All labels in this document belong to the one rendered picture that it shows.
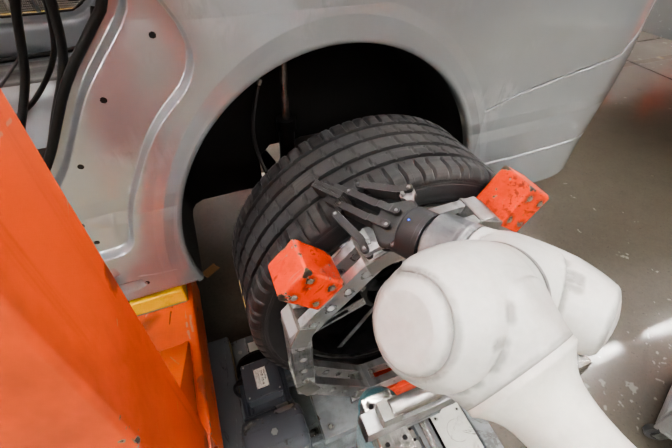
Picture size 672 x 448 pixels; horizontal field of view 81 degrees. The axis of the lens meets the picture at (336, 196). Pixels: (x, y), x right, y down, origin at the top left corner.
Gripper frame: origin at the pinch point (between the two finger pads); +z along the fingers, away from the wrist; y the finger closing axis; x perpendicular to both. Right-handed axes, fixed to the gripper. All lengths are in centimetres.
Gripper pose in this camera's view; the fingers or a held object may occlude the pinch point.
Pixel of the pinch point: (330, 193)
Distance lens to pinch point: 65.8
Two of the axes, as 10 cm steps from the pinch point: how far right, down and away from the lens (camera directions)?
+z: -6.8, -3.2, 6.6
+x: -4.2, -5.6, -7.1
